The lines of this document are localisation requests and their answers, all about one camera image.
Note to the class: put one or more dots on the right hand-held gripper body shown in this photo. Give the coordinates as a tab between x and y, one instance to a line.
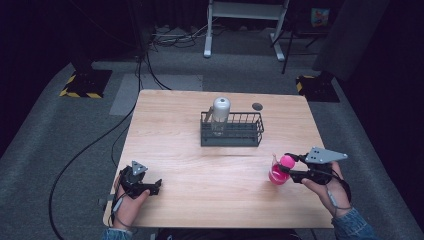
321	171

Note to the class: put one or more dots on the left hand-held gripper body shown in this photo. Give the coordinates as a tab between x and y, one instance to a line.
133	183

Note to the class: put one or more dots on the pink bottle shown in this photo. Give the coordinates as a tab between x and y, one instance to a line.
276	175

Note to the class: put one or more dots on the clear bottle with grey lid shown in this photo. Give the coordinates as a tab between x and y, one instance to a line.
220	111

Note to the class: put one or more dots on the person's right hand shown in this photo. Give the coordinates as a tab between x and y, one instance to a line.
330	196

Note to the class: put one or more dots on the person's left hand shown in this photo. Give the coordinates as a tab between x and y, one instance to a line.
128	210

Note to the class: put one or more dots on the dark round table grommet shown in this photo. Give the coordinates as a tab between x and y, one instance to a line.
257	106

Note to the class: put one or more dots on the black yellow striped stand base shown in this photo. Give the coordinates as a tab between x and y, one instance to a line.
87	85
316	88

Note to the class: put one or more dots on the person's dark clothing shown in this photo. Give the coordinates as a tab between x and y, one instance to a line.
226	234

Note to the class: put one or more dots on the black tripod stand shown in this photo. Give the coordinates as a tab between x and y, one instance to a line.
289	43

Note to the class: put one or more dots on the grey curtain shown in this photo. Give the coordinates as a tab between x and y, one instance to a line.
350	36

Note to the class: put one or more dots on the colourful box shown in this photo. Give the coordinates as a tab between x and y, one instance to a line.
320	17

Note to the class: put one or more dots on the grey metal table bracket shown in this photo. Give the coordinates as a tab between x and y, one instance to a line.
103	201

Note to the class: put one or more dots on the white desk frame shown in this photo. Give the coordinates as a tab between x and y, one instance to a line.
243	11

